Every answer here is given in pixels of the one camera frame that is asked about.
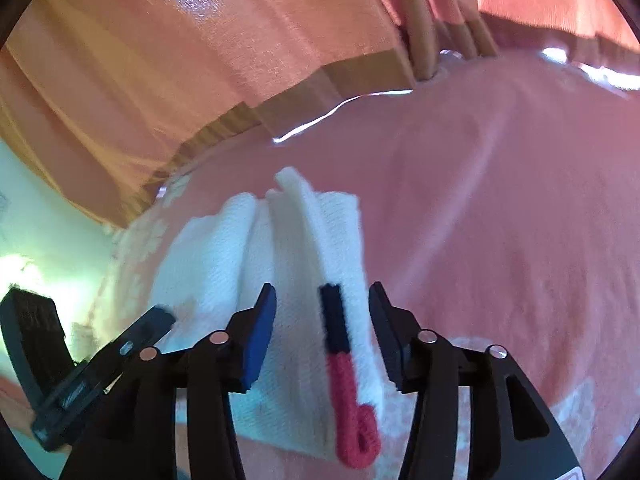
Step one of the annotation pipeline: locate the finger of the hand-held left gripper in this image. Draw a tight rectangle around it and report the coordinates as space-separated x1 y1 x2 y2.
0 288 77 412
31 304 177 452

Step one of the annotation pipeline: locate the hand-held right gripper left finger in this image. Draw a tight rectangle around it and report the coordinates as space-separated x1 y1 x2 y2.
60 282 278 480

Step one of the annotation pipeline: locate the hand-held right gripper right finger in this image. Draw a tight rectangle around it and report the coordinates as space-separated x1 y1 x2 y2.
367 281 581 480

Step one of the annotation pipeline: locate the orange pink curtain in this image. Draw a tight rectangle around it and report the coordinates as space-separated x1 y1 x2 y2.
0 0 640 231

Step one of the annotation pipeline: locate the white red navy knit sweater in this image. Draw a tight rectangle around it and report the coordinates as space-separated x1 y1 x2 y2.
145 166 401 471

